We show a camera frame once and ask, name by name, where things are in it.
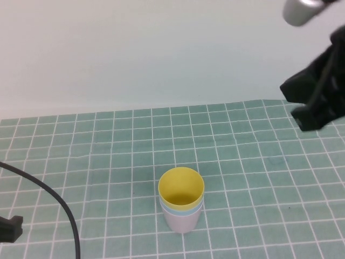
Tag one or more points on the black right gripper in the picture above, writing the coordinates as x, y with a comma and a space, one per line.
337, 81

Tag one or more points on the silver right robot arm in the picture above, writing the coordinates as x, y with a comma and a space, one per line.
299, 12

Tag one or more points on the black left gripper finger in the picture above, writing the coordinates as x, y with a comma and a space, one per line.
10, 228

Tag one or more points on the pink plastic cup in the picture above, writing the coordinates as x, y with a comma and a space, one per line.
182, 224

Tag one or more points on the green white checked tablecloth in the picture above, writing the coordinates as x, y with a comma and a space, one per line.
107, 151

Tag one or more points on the light blue plastic cup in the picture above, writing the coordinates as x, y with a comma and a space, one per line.
183, 213

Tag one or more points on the yellow plastic cup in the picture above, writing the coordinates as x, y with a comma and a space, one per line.
175, 183

